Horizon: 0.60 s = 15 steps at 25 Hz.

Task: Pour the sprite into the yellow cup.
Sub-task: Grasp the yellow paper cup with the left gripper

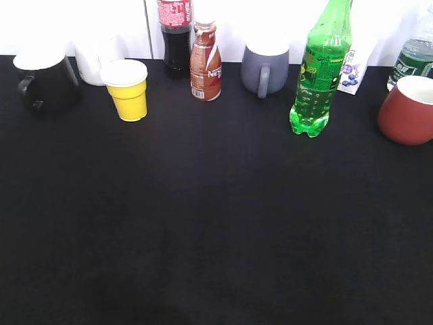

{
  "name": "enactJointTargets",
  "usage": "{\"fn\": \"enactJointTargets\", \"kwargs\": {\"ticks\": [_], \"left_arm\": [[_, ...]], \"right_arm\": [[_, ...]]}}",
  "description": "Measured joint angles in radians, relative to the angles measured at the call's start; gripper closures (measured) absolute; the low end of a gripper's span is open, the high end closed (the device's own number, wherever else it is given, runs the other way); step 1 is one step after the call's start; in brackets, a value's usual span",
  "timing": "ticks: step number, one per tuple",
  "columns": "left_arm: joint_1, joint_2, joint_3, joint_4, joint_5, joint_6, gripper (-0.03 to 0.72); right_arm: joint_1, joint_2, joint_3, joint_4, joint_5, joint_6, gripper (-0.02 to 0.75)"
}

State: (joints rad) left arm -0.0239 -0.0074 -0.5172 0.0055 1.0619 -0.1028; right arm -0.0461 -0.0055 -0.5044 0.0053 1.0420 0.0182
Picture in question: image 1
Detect black mug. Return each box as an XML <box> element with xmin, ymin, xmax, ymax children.
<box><xmin>13</xmin><ymin>47</ymin><xmax>82</xmax><ymax>112</ymax></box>

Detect red cup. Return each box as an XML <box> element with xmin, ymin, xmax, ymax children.
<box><xmin>378</xmin><ymin>76</ymin><xmax>432</xmax><ymax>146</ymax></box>

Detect green soda bottle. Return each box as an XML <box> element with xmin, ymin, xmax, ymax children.
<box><xmin>289</xmin><ymin>0</ymin><xmax>352</xmax><ymax>138</ymax></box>

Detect grey mug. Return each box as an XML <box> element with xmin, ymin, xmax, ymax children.
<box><xmin>240</xmin><ymin>42</ymin><xmax>290</xmax><ymax>99</ymax></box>

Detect cola bottle red label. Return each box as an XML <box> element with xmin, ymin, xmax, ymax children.
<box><xmin>158</xmin><ymin>0</ymin><xmax>193</xmax><ymax>78</ymax></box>

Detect clear water bottle green label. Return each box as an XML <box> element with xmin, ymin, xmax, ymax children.
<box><xmin>387</xmin><ymin>4</ymin><xmax>432</xmax><ymax>91</ymax></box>

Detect yellow paper cup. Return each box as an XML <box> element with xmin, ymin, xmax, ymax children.
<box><xmin>101</xmin><ymin>59</ymin><xmax>148</xmax><ymax>122</ymax></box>

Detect white blueberry milk carton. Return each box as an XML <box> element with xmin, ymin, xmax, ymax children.
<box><xmin>338</xmin><ymin>35</ymin><xmax>378</xmax><ymax>95</ymax></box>

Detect white mug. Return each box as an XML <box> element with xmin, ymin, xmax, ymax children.
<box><xmin>73</xmin><ymin>35</ymin><xmax>125</xmax><ymax>86</ymax></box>

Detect brown Nescafe coffee bottle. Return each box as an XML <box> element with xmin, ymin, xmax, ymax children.
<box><xmin>190</xmin><ymin>18</ymin><xmax>222</xmax><ymax>102</ymax></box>

